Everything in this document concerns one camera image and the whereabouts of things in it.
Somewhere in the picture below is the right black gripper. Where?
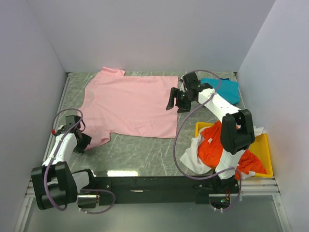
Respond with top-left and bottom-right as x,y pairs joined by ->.
166,87 -> 195,114

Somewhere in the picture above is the pink t shirt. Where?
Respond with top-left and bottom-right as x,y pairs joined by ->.
80,67 -> 178,149

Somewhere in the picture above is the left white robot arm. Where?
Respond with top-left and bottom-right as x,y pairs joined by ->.
31,115 -> 97,210

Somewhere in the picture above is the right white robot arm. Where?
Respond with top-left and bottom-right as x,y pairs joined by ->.
166,71 -> 255,193

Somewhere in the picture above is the folded teal t shirt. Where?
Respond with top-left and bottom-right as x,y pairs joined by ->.
201,78 -> 240,105

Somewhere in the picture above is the orange t shirt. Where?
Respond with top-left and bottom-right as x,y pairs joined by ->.
196,121 -> 267,179

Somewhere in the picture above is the white t shirt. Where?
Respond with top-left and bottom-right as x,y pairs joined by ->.
179,125 -> 267,181

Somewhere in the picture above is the yellow plastic bin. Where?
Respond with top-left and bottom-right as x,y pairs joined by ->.
194,121 -> 274,179

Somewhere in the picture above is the black base beam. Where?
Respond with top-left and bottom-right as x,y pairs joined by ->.
77,175 -> 239,209

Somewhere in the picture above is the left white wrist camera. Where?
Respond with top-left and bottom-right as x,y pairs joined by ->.
51,125 -> 65,136

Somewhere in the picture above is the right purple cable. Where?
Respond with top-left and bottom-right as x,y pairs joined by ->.
173,70 -> 243,211

